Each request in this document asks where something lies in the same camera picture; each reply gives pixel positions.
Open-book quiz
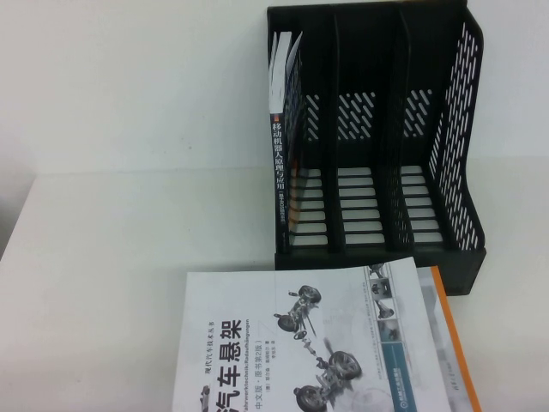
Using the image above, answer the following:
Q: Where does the dark robot book orange cover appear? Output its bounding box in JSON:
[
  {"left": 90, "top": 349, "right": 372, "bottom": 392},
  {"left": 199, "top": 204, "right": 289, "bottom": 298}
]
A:
[{"left": 268, "top": 30, "right": 308, "bottom": 250}]

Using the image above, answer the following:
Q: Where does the white book black title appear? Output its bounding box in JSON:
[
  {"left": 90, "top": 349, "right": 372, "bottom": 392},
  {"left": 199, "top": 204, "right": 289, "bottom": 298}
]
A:
[{"left": 171, "top": 257, "right": 458, "bottom": 412}]

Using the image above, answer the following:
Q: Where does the black plastic book stand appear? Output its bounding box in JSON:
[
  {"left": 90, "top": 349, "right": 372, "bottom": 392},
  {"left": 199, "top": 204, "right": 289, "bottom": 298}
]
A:
[{"left": 265, "top": 0, "right": 490, "bottom": 298}]

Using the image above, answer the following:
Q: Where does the white book orange edge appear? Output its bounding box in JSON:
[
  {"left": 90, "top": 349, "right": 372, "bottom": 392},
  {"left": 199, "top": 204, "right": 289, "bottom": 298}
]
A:
[{"left": 418, "top": 264, "right": 485, "bottom": 412}]

